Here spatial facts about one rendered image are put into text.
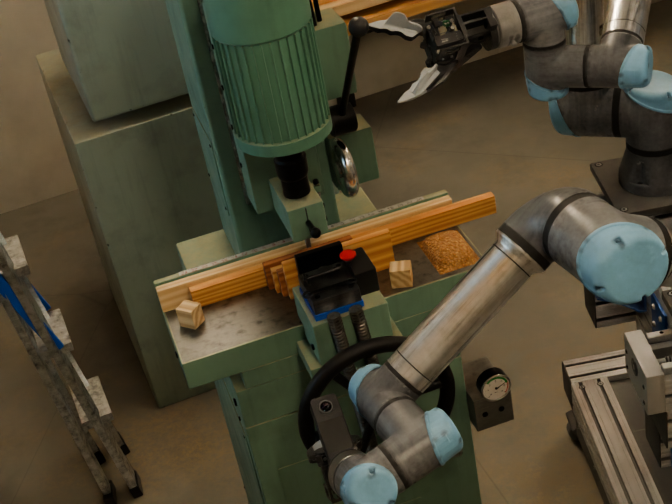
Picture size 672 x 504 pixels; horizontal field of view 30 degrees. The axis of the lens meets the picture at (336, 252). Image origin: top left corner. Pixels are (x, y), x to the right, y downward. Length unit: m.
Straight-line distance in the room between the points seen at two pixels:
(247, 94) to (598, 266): 0.71
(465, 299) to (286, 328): 0.48
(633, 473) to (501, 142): 1.97
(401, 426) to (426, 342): 0.14
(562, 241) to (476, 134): 2.83
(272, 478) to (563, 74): 0.95
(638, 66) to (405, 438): 0.79
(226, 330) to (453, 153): 2.35
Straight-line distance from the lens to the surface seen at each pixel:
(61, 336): 3.13
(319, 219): 2.30
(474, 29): 2.16
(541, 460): 3.23
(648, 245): 1.79
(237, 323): 2.31
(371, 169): 2.52
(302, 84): 2.15
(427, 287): 2.31
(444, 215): 2.44
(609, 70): 2.21
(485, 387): 2.42
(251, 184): 2.39
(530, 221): 1.88
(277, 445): 2.42
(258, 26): 2.08
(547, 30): 2.20
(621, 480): 2.87
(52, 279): 4.35
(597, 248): 1.77
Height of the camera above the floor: 2.24
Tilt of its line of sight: 33 degrees down
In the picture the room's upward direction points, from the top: 11 degrees counter-clockwise
